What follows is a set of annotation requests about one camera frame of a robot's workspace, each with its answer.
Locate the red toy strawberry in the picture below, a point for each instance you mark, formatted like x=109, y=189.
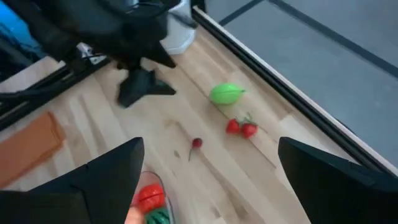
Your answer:
x=249, y=130
x=233, y=127

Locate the round red toy fruit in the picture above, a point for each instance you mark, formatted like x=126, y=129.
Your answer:
x=150, y=197

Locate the dark red toy cherry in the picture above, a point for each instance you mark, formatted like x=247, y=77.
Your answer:
x=197, y=142

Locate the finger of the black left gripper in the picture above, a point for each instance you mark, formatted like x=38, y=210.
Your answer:
x=140, y=88
x=161, y=57

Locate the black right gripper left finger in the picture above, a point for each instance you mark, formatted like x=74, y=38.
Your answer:
x=77, y=199

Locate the light green toy melon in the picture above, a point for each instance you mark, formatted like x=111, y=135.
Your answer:
x=225, y=94

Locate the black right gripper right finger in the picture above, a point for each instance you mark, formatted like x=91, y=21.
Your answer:
x=342, y=193

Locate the green striped toy watermelon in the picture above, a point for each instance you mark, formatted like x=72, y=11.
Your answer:
x=158, y=217

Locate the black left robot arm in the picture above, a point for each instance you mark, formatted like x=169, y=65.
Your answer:
x=46, y=31

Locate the pink orange toy peach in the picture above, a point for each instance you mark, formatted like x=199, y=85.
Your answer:
x=134, y=217

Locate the computer with blue light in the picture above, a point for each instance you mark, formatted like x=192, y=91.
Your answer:
x=12, y=28

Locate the white plant pot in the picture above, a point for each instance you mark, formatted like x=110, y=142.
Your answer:
x=180, y=34

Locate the clear plastic container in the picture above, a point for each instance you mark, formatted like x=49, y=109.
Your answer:
x=155, y=175

